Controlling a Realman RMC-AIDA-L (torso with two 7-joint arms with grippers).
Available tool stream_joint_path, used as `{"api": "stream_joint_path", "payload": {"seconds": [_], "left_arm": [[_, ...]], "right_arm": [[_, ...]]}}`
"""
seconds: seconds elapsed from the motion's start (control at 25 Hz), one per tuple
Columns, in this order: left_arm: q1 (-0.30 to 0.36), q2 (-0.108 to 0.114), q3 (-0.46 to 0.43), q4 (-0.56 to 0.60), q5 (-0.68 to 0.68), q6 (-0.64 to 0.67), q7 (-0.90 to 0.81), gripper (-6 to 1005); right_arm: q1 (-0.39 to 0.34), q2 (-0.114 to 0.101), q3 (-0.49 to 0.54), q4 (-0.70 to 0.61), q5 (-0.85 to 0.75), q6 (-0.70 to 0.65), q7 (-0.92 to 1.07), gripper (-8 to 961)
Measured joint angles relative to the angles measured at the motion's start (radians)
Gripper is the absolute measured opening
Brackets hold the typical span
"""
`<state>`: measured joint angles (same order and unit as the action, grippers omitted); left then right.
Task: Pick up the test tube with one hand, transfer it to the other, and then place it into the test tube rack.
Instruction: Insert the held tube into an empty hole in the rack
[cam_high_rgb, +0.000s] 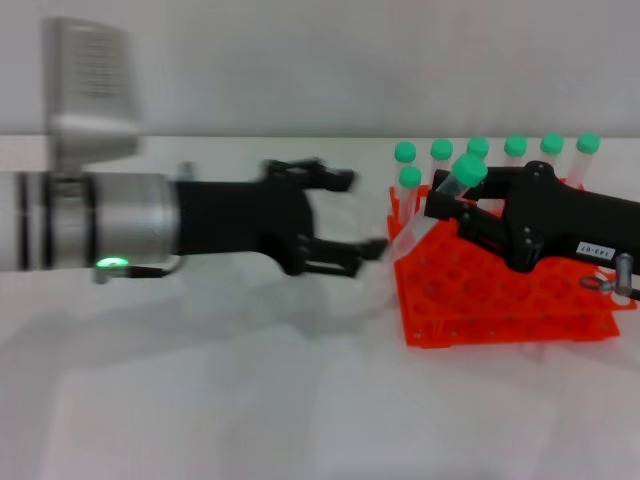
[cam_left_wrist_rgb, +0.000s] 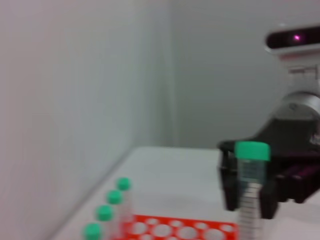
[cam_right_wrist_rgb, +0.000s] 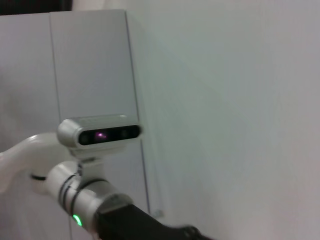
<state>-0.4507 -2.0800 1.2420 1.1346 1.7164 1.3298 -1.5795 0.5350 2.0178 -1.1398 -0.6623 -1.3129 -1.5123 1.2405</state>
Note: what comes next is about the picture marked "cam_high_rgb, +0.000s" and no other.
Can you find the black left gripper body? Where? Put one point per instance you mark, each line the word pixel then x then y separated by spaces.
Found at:
pixel 240 220

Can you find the green capped clear test tube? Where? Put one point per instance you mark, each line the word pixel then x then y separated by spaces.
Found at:
pixel 552 143
pixel 441 148
pixel 588 143
pixel 410 175
pixel 470 170
pixel 479 146
pixel 515 145
pixel 405 151

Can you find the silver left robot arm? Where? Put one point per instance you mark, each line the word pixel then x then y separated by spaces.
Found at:
pixel 125 220

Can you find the orange test tube rack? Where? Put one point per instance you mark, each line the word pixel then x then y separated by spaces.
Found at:
pixel 460 300

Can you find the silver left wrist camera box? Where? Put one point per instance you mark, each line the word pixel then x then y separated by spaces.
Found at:
pixel 90 90

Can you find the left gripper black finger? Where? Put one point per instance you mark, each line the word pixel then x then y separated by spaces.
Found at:
pixel 325 177
pixel 340 257

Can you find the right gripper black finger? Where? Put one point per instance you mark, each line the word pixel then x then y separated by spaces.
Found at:
pixel 500 182
pixel 480 227

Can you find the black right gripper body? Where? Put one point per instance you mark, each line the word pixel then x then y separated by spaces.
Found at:
pixel 560 220

